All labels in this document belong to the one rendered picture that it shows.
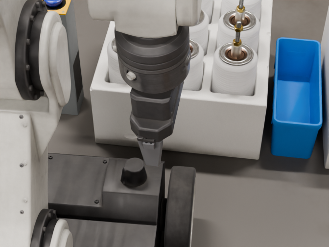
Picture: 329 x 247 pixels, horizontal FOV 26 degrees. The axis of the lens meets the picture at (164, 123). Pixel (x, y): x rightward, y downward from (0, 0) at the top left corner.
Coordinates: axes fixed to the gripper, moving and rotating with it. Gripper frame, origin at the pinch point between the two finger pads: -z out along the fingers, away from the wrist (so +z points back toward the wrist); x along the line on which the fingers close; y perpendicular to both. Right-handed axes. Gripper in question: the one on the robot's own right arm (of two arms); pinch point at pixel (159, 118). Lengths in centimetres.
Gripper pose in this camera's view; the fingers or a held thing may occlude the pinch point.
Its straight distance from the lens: 97.5
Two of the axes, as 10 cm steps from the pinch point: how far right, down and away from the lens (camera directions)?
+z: -0.4, -5.9, -8.0
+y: -9.8, -1.2, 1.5
